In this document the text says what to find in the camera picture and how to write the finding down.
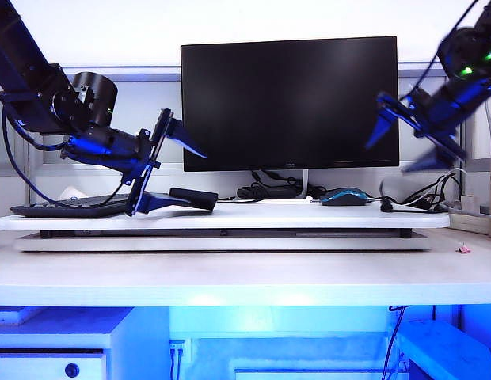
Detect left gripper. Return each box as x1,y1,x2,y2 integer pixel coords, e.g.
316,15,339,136
63,108,209,217

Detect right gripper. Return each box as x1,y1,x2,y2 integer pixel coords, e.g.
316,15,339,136
363,76,491,174

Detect black portable hard drive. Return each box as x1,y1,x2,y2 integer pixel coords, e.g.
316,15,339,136
169,187,219,211

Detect black data cable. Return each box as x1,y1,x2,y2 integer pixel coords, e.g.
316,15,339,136
379,180,395,214

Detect blue and black mouse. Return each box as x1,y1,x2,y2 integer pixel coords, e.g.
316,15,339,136
319,187,368,207

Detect black power adapter brick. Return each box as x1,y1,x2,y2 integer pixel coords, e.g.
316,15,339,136
236,185,303,200

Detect white riser base board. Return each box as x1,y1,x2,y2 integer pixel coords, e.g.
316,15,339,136
13,232,432,253

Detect white power strip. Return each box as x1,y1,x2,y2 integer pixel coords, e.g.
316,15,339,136
447,204,491,235

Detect white paper object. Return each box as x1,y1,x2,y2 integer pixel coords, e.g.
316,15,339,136
58,185,86,201

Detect black computer keyboard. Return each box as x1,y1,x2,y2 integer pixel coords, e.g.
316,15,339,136
10,193,131,219

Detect white desk riser board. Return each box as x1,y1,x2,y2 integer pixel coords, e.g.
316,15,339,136
0,202,451,232

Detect black computer monitor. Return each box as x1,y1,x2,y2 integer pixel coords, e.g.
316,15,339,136
180,36,401,173

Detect white drawer cabinet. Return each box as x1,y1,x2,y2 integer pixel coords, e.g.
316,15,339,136
0,307,171,380

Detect white computer case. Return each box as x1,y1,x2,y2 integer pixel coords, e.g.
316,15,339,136
395,319,491,380

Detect white flat block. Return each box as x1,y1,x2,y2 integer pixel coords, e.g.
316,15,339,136
0,306,37,326

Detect black cable bundle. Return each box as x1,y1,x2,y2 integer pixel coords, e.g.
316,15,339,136
391,169,465,213

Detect black monitor cables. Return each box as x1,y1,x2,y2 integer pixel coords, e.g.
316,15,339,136
249,168,314,199

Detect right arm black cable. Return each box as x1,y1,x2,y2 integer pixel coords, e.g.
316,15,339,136
399,0,481,102

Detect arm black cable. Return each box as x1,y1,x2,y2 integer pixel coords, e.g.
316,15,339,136
0,104,130,205
399,0,481,102

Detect silver partition frame wide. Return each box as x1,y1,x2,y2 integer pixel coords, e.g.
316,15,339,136
29,62,465,176

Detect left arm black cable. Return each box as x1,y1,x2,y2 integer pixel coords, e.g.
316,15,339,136
0,104,130,205

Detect hanging black cable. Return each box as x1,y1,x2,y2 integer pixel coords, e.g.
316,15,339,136
382,305,407,380

